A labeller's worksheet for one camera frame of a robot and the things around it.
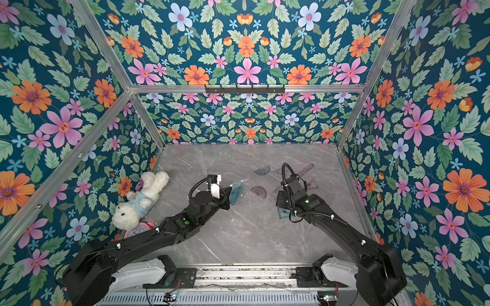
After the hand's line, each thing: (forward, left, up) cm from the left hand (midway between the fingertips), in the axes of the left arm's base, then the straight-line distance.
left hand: (234, 187), depth 79 cm
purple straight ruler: (+21, -41, -19) cm, 50 cm away
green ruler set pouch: (+3, -1, -6) cm, 7 cm away
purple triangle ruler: (+7, -20, -18) cm, 28 cm away
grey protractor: (+22, -15, -19) cm, 32 cm away
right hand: (-2, -22, -7) cm, 23 cm away
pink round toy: (-6, +44, -17) cm, 47 cm away
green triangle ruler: (-5, -22, -19) cm, 30 cm away
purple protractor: (+8, -11, -19) cm, 23 cm away
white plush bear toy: (-4, +48, -10) cm, 49 cm away
